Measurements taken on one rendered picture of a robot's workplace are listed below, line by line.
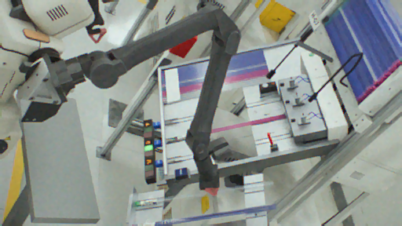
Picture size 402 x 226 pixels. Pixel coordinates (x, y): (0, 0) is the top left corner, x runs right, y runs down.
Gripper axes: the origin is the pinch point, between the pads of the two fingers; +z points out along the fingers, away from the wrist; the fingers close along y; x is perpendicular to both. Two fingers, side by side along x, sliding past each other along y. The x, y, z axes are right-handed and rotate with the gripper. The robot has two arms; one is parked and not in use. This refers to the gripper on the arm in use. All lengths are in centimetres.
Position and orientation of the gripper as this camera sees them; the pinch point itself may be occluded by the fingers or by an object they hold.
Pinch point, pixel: (213, 191)
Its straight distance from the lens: 185.8
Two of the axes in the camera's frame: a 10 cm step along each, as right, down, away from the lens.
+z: 1.7, 7.2, 6.8
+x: -9.8, 1.6, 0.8
